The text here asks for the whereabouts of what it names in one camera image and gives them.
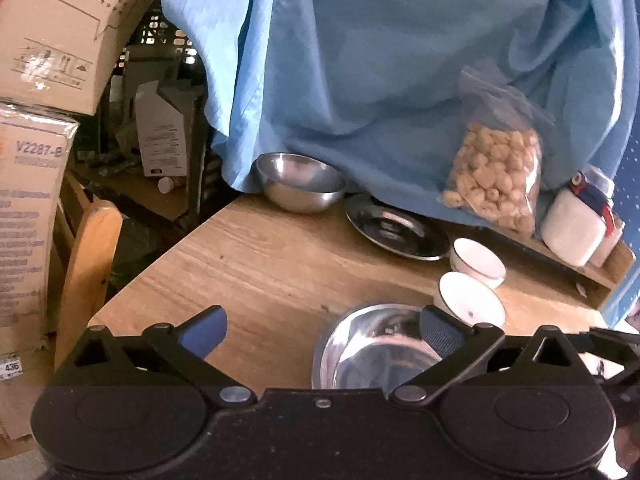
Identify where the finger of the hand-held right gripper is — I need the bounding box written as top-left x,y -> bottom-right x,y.
599,369 -> 640,402
580,326 -> 640,368

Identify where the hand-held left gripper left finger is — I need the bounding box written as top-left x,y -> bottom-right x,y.
50,305 -> 257,409

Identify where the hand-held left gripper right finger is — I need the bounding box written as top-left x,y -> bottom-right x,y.
390,305 -> 601,407

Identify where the white bowl with red rim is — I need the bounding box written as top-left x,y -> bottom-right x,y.
433,272 -> 506,330
449,238 -> 507,289

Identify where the steel bowl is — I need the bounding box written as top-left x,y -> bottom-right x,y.
311,304 -> 447,392
255,152 -> 348,213

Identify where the steel plate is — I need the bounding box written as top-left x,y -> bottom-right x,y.
345,192 -> 451,261

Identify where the wooden riser shelf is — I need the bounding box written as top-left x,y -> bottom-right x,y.
445,225 -> 636,311

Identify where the small white bottle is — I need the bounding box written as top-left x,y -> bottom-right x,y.
591,210 -> 626,268

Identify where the dotted dark blue cloth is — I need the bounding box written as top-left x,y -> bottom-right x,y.
600,160 -> 640,321

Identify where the white bottle with blue cap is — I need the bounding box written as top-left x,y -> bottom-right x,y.
541,165 -> 615,267

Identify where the wooden chair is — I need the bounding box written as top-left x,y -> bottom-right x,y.
52,175 -> 124,372

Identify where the clear bag of snacks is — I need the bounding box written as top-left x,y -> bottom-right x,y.
439,66 -> 556,235

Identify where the white carton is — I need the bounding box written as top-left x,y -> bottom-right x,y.
134,80 -> 195,179

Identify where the cardboard box with price label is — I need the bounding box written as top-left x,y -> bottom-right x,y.
0,330 -> 58,443

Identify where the large printed cardboard box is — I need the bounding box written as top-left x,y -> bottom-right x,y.
0,102 -> 81,341

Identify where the light blue cloth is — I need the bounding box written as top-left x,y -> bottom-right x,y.
160,0 -> 640,235

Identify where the black plastic crate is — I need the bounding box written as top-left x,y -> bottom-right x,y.
112,0 -> 223,213

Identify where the open cardboard box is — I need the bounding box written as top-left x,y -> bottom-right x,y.
0,0 -> 173,116

